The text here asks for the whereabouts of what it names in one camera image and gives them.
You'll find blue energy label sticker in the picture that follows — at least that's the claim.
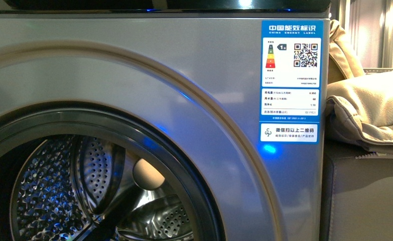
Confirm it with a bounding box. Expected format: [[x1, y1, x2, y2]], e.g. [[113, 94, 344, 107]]
[[259, 19, 325, 143]]

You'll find silver front-load washing machine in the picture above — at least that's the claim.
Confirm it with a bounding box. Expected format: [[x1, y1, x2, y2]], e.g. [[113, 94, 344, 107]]
[[0, 1, 331, 240]]

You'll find beige folded cloth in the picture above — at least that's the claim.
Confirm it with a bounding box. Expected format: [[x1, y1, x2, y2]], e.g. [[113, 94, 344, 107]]
[[325, 20, 393, 155]]

